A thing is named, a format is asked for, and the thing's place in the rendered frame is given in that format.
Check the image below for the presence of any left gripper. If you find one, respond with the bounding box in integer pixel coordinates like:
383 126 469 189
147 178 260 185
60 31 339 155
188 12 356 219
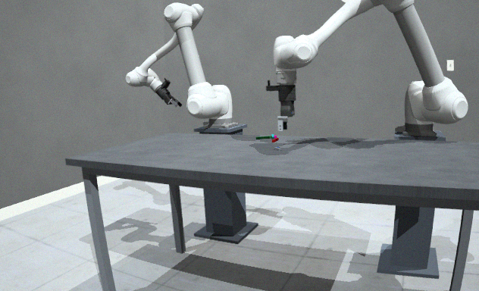
266 71 297 131

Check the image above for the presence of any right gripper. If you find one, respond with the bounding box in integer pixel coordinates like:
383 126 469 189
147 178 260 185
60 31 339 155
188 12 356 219
151 78 182 107

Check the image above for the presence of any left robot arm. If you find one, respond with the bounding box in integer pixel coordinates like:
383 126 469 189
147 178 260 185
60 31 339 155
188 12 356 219
274 0 468 136

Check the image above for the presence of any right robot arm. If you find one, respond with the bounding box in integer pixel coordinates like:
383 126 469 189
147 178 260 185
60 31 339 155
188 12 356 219
126 3 238 128

